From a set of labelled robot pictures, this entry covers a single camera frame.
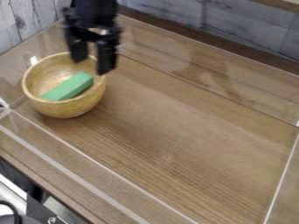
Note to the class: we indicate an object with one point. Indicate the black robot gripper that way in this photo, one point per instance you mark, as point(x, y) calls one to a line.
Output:
point(89, 21)

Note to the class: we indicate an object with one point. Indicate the green rectangular block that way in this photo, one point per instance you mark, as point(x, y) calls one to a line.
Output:
point(69, 88)

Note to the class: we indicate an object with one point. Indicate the wooden bowl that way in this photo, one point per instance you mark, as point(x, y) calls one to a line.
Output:
point(50, 71)

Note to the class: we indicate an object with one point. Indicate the clear acrylic barrier wall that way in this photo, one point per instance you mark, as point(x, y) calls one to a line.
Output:
point(191, 143)

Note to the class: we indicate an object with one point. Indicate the black metal bracket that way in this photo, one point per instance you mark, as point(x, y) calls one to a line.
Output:
point(40, 213)

